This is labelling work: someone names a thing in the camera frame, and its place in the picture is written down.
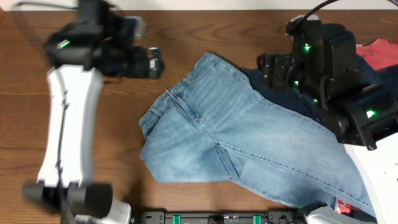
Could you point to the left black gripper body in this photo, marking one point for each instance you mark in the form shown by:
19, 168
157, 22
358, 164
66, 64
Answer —
144, 62

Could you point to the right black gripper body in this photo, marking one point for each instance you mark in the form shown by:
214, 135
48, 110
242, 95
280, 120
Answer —
277, 66

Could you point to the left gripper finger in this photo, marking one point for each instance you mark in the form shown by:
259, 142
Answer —
155, 54
156, 68

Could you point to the light blue jeans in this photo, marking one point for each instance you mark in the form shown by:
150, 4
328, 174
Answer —
213, 127

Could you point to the dark navy shorts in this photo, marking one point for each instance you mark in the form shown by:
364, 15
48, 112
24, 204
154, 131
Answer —
292, 105

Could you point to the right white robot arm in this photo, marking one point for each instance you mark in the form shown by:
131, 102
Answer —
323, 68

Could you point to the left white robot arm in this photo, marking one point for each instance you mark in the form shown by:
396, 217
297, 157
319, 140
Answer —
97, 45

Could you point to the red t-shirt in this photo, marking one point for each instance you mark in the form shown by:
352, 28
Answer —
379, 54

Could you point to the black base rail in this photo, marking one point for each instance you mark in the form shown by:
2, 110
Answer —
273, 217

